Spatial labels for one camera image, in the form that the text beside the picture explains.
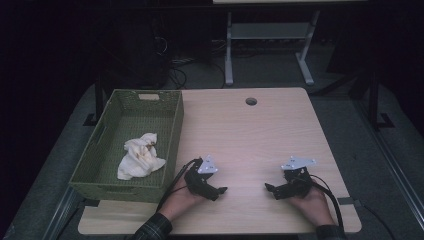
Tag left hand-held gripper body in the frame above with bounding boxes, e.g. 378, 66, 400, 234
183, 154, 220, 201

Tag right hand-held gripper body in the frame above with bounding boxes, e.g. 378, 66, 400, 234
280, 155, 317, 199

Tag cream bear print cloth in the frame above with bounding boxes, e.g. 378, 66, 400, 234
117, 132, 167, 181

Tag green woven basket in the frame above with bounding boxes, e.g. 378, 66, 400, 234
68, 88, 185, 204

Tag person's left hand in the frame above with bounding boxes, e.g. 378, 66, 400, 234
159, 173, 208, 223

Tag person's right hand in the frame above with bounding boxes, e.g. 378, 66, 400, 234
287, 179, 336, 228

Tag grey tape strip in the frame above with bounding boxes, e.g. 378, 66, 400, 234
337, 196, 363, 206

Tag black stand leg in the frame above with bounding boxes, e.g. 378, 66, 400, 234
366, 68, 395, 132
82, 74, 105, 127

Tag dark computer tower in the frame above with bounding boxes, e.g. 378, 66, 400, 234
108, 13, 172, 90

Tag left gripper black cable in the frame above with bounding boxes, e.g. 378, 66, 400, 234
155, 157, 203, 213

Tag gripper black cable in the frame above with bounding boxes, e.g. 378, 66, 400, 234
155, 157, 203, 213
308, 173, 345, 232

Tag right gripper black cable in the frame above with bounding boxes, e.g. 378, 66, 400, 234
308, 173, 345, 232

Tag black floor cable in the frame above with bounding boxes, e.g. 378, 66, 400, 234
361, 203, 398, 240

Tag black floor cables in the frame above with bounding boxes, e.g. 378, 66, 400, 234
168, 57, 226, 90

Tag white metal table frame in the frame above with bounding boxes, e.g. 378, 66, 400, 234
224, 9, 322, 87

